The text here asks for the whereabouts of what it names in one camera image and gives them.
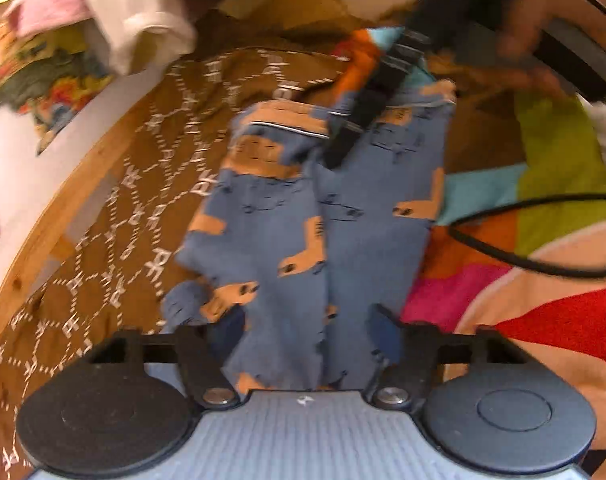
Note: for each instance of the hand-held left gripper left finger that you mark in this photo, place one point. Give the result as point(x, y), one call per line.
point(229, 332)

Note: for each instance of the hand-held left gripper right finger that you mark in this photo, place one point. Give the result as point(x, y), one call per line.
point(385, 332)

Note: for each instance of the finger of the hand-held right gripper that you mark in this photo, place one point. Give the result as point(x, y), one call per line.
point(378, 90)

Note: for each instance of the blue pants with tan print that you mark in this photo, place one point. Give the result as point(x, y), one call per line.
point(273, 220)

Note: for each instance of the person's right hand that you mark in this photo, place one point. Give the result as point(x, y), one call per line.
point(525, 20)

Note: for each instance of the brown patterned blanket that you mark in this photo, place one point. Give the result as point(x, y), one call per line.
point(133, 185)

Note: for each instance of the colourful patchwork blanket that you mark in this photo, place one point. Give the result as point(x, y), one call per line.
point(558, 160)

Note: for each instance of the white cloth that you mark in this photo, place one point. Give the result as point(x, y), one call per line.
point(143, 15)

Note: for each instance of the floral colourful cloth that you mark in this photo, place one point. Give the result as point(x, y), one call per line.
point(43, 80)

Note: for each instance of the wooden bed frame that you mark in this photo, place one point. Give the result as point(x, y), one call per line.
point(48, 210)

